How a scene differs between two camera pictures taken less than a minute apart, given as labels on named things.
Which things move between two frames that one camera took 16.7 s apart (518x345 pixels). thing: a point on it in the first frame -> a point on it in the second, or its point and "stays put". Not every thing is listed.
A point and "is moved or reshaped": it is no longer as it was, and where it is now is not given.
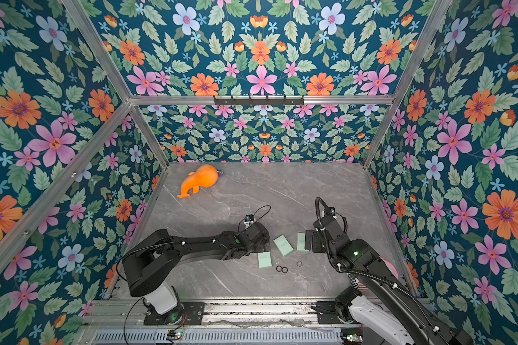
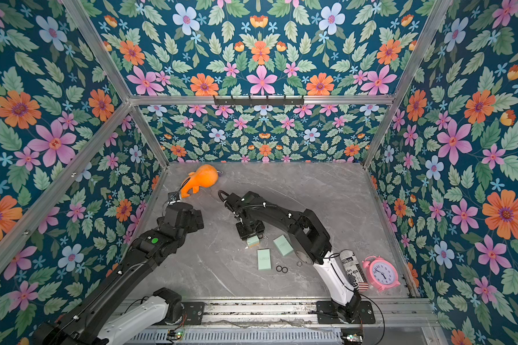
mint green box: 283,245 stays put
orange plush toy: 206,176 stays put
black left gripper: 262,246 -> 194,225
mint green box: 301,242 is moved or reshaped
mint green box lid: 264,259 stays put
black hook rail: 259,102 stays put
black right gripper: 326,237 -> 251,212
